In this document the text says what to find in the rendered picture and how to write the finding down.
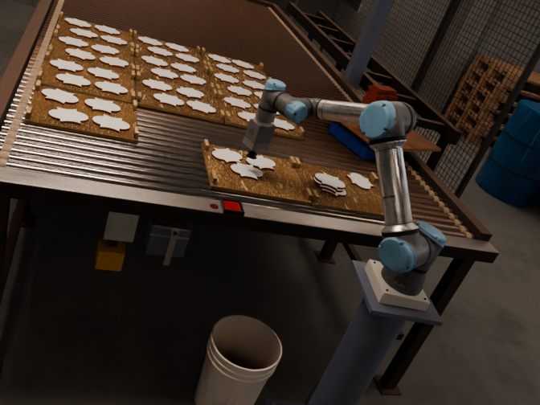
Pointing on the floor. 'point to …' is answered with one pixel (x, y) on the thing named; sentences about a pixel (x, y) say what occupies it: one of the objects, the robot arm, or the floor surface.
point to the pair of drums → (515, 159)
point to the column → (362, 346)
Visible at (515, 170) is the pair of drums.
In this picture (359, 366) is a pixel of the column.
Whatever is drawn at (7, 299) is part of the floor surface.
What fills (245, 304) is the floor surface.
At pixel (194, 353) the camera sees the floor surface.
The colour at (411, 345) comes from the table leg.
